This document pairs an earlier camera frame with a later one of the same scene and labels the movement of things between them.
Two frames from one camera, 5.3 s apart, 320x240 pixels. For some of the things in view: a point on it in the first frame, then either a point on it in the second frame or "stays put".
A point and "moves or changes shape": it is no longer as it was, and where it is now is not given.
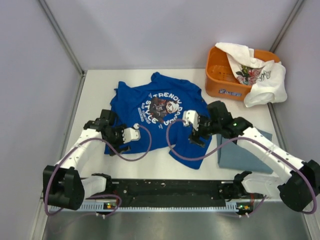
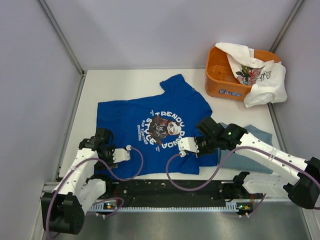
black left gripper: [118, 129] -> [110, 162]
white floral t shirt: [267, 79] stays put
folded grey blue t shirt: [231, 156] stays put
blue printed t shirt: [155, 105] moves or changes shape
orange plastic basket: [221, 81] stays put
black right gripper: [194, 138] -> [200, 151]
